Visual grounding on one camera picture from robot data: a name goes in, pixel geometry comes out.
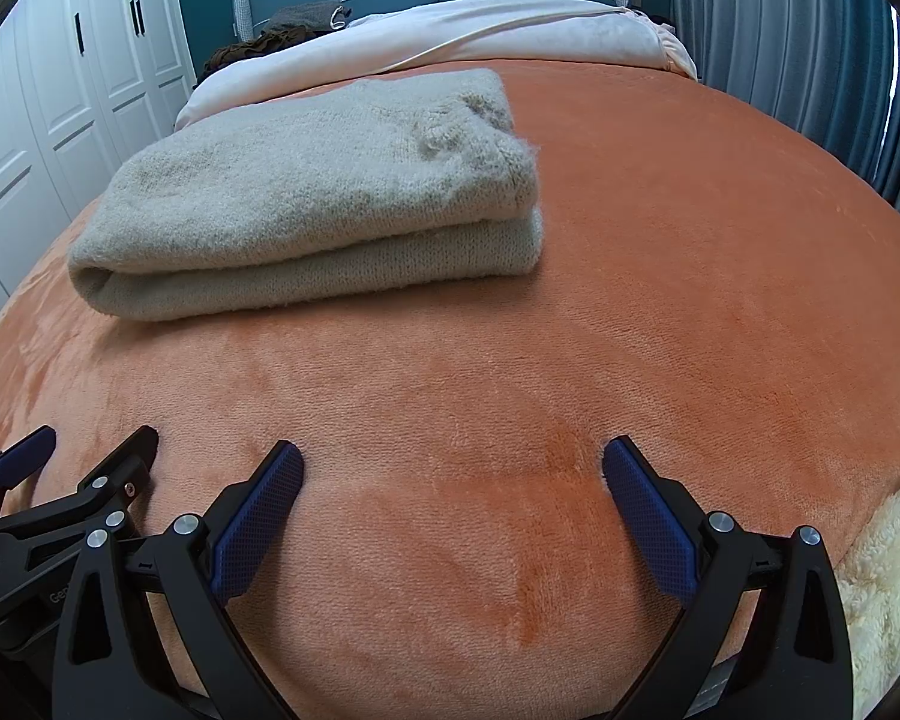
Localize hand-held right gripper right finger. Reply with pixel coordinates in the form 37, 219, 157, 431
602, 435, 854, 720

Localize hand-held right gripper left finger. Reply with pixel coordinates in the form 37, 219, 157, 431
51, 441, 305, 720

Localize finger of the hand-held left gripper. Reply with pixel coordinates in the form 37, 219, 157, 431
0, 425, 158, 578
0, 425, 57, 518

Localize beige knit sweater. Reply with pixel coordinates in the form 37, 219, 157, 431
67, 67, 545, 322

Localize orange fleece blanket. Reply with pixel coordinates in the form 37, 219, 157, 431
0, 56, 900, 720

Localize cream fluffy fleece clothing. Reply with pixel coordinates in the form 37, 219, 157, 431
832, 481, 900, 720

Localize white wardrobe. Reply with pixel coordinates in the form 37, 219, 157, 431
0, 0, 200, 316

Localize dark garment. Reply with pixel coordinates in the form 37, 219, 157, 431
197, 24, 323, 82

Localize grey knit garment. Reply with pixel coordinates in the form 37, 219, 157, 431
268, 1, 353, 35

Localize blue-grey curtain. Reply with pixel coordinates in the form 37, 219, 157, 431
667, 0, 900, 215

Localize white duvet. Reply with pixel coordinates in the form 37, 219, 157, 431
174, 0, 698, 128

